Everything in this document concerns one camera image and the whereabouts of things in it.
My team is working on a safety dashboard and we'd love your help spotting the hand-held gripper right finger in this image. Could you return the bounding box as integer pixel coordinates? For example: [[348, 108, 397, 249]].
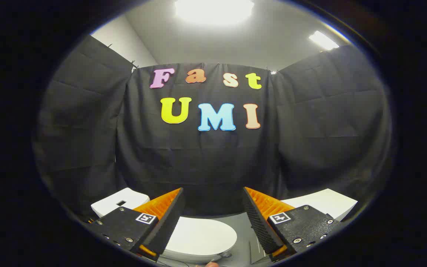
[[243, 187, 342, 264]]

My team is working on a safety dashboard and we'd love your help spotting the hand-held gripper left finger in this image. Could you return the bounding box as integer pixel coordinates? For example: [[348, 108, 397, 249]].
[[87, 187, 185, 262]]

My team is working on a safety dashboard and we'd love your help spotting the white cabinet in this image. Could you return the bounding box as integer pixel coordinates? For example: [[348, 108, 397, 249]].
[[280, 188, 358, 222]]

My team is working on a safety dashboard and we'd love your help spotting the black backdrop cloth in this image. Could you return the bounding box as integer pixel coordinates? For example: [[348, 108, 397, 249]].
[[32, 35, 394, 219]]

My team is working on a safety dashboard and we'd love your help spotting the small ceiling light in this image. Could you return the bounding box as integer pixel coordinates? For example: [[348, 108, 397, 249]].
[[308, 30, 340, 51]]

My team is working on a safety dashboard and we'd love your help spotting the large ceiling light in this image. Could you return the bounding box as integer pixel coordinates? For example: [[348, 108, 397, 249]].
[[175, 0, 255, 26]]

